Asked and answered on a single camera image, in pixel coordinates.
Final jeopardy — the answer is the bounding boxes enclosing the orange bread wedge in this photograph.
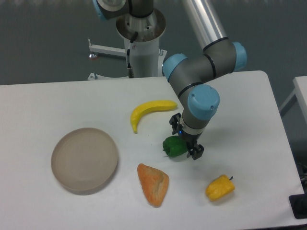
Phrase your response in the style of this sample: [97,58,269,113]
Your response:
[137,163,169,207]

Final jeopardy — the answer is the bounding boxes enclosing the yellow bell pepper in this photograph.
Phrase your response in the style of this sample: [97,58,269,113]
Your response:
[205,174,235,202]

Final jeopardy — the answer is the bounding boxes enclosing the green bell pepper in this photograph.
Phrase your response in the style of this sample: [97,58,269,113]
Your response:
[162,136,188,158]

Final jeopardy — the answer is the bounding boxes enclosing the black box at edge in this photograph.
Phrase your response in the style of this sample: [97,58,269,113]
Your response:
[289,194,307,219]

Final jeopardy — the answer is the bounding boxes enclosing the white side table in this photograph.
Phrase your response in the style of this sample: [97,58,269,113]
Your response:
[279,76,307,121]

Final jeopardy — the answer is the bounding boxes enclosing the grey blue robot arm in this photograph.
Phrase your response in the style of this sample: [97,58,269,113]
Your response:
[89,0,247,160]

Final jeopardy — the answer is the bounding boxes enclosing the black base cable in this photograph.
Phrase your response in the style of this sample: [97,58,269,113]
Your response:
[126,31,139,79]

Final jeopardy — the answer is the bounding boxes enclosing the yellow banana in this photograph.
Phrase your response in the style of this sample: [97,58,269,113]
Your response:
[130,100,177,134]

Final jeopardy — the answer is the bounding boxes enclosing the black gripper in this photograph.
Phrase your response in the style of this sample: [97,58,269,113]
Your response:
[169,113,204,160]

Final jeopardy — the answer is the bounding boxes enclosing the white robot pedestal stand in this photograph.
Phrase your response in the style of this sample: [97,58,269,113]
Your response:
[88,8,167,78]

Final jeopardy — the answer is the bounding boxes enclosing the beige round plate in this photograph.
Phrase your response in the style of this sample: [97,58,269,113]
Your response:
[51,128,118,195]

